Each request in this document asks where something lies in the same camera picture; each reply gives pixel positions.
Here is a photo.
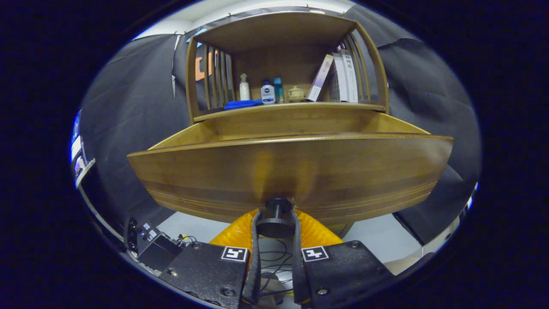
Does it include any wall poster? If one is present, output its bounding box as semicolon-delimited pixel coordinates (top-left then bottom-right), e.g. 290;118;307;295
71;112;88;172

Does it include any blue folded cloth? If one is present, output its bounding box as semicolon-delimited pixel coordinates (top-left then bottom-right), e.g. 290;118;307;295
223;100;263;111

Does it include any black floor cable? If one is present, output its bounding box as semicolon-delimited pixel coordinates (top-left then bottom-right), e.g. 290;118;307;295
257;238;301;297

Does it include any white lotion bottle blue cap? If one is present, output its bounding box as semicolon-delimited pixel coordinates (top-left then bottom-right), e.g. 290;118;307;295
261;80;276;105

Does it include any patterned cover book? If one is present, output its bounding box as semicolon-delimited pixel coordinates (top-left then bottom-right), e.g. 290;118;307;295
329;52;349;103

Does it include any wooden countertop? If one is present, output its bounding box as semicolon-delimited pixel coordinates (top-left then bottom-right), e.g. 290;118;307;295
193;102;386;123

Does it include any white book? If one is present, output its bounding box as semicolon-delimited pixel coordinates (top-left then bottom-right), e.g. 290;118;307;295
342;48;359;103

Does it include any purple book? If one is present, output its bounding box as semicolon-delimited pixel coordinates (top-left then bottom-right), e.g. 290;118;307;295
306;54;334;102

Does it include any wooden drawer with black knob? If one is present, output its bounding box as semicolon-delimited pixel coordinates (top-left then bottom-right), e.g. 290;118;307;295
127;112;454;239

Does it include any wooden cabinet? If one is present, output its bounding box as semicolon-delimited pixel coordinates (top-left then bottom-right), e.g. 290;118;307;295
184;11;391;237

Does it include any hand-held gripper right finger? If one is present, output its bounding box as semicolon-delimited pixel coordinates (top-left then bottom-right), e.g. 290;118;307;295
292;208;397;309

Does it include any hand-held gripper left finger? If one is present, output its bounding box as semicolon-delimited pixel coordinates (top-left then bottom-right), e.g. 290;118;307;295
159;208;262;309

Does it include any black electronic box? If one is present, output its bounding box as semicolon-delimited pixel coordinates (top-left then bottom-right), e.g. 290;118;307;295
124;217;183;272

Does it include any white side shelf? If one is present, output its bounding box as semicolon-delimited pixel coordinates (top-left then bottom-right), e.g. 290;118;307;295
75;158;97;189

